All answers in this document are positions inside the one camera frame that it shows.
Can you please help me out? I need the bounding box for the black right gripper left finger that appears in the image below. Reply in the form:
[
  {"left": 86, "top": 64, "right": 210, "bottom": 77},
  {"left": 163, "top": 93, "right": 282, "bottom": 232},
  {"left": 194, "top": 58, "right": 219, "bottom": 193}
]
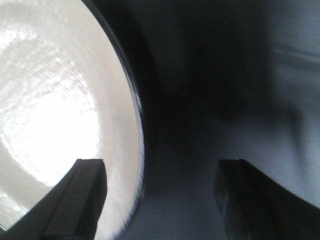
[{"left": 0, "top": 159, "right": 107, "bottom": 240}]

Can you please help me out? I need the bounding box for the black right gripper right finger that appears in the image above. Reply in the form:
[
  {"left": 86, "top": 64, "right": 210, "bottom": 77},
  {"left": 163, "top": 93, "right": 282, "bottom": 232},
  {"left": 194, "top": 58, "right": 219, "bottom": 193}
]
[{"left": 213, "top": 159, "right": 320, "bottom": 240}]

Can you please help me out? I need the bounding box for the beige round plate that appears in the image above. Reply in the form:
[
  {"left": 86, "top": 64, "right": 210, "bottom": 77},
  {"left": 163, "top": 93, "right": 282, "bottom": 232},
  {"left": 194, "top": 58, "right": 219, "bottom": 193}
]
[{"left": 0, "top": 0, "right": 145, "bottom": 240}]

